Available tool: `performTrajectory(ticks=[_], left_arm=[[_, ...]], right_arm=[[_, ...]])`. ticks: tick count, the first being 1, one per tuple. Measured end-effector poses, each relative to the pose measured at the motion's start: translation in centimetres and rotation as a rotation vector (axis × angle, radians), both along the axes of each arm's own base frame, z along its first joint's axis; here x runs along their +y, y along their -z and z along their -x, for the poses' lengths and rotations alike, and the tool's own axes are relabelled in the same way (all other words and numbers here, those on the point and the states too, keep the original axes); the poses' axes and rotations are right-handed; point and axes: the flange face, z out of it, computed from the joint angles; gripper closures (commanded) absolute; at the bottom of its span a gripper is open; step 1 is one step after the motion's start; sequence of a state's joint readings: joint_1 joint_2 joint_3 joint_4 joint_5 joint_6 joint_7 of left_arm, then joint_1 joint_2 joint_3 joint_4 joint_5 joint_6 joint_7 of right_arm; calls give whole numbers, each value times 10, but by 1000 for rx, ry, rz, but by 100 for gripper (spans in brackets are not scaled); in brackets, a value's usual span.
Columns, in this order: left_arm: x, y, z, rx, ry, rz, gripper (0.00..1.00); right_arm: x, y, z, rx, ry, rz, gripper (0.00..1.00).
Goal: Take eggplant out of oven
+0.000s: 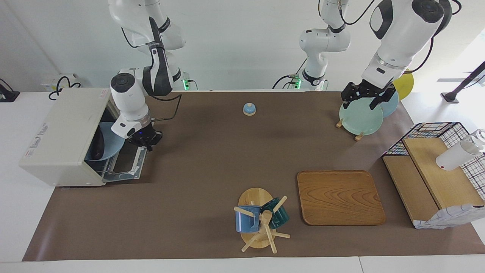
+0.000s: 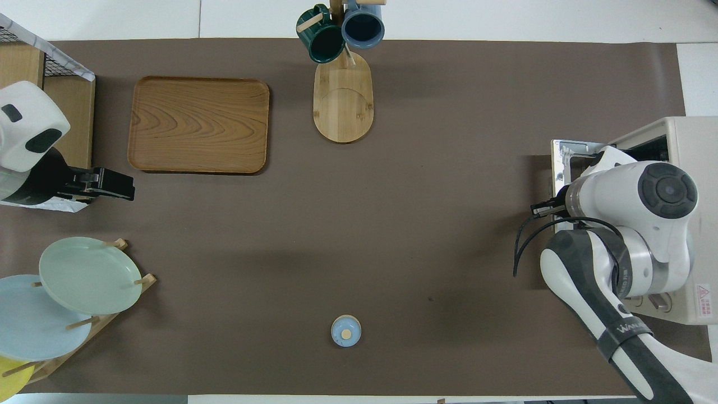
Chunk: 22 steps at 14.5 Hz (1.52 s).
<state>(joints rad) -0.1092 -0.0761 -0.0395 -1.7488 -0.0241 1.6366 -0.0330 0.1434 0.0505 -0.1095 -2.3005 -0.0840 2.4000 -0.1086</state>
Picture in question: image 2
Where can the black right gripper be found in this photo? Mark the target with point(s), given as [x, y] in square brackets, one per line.
[552, 210]

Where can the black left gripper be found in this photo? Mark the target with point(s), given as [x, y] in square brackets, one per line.
[106, 188]

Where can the glass oven door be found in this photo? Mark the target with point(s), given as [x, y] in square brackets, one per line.
[559, 168]

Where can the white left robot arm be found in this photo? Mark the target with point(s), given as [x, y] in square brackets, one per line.
[33, 104]

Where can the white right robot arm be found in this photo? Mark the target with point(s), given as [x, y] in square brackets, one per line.
[611, 196]

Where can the cream toaster oven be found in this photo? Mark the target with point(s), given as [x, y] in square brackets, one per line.
[695, 140]

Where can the light green plate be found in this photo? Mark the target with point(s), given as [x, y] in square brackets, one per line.
[90, 275]

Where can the rectangular wooden tray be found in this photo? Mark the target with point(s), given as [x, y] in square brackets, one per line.
[196, 126]

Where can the wooden plate rack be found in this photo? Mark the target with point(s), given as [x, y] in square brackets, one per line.
[106, 325]

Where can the light blue plate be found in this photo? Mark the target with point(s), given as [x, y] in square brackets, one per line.
[28, 325]

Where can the brown table mat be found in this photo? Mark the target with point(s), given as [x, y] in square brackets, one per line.
[392, 196]

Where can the yellow plate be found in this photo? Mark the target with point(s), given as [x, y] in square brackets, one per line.
[11, 379]

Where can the wooden mug tree stand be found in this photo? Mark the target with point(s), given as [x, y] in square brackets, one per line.
[343, 106]

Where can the blue lid with wooden knob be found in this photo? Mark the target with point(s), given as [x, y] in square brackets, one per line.
[345, 331]

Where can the dark green mug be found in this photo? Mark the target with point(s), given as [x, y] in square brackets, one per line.
[322, 42]

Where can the blue mug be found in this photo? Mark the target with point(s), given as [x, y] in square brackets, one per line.
[363, 28]

